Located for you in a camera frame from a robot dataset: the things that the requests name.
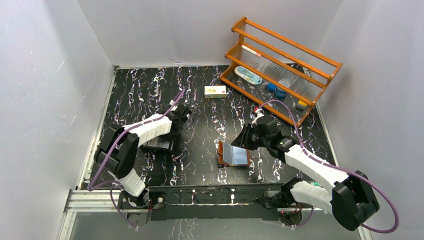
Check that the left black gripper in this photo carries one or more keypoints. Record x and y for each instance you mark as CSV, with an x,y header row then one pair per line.
x,y
175,133

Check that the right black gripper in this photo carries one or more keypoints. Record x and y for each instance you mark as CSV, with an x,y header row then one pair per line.
x,y
242,140

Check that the brown leather card holder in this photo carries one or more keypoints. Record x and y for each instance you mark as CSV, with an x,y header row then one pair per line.
x,y
232,156

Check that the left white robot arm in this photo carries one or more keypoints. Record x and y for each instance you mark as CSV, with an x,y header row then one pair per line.
x,y
118,149

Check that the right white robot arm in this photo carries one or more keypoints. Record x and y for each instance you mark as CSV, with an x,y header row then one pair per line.
x,y
346,196

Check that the black card tray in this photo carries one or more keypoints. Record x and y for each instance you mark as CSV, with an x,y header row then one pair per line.
x,y
163,146

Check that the blue round cap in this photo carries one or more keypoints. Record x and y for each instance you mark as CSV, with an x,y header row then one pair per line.
x,y
271,87
280,94

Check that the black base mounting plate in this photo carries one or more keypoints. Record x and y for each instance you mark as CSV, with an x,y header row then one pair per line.
x,y
229,201

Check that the small yellow white box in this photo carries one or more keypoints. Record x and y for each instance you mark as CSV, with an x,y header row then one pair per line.
x,y
215,91

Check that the yellow black small block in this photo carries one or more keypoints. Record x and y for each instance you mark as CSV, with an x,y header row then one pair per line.
x,y
300,105

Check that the light blue packaged item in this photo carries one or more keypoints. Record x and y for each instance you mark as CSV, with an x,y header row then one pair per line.
x,y
248,75

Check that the orange wooden shelf rack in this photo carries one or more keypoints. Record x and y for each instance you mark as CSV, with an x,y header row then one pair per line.
x,y
301,72

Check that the white pink marker pen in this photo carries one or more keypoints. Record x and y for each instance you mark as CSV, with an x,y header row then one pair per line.
x,y
250,51

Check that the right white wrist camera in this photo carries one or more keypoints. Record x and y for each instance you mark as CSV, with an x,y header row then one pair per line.
x,y
259,114

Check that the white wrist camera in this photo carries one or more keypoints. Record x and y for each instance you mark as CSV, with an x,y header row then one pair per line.
x,y
173,106
259,114

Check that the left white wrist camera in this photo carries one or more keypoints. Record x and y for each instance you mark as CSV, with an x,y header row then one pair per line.
x,y
173,106

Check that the aluminium frame rail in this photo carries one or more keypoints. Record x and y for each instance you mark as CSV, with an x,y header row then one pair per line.
x,y
84,201

